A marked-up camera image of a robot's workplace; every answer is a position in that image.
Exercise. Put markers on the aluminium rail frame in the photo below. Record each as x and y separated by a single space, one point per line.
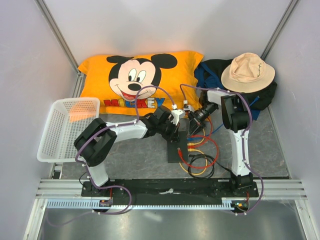
67 192

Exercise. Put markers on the grey slotted cable duct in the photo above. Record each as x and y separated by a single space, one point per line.
104 204

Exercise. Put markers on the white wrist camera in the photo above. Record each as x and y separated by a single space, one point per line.
187 107
176 114

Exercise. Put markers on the orange Mickey Mouse pillow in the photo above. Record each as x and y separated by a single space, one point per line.
130 85

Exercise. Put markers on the white perforated plastic basket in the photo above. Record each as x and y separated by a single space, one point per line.
67 119

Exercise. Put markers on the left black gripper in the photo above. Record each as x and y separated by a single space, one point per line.
173 136

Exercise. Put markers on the black and blue bag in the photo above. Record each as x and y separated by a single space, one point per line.
208 74

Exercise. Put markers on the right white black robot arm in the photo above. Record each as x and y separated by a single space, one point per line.
237 119

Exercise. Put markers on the black TP-Link network switch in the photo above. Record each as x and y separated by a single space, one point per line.
174 149

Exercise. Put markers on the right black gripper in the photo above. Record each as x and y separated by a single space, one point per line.
195 122

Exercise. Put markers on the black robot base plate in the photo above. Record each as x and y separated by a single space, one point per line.
221 188

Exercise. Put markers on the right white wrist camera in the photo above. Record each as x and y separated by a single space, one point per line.
187 107

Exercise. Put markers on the beige bucket hat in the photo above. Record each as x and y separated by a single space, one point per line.
247 73

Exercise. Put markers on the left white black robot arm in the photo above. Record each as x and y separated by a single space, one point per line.
95 142

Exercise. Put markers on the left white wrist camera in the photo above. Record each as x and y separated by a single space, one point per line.
176 114

